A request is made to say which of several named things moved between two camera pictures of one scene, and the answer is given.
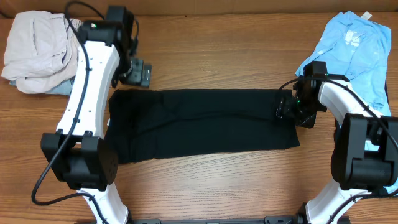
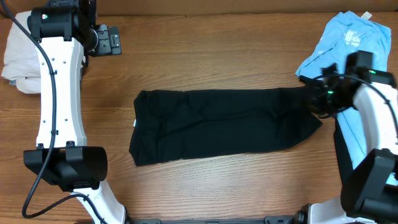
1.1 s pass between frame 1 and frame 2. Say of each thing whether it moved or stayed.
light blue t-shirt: stayed
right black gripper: moved
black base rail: stayed
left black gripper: moved
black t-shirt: moved
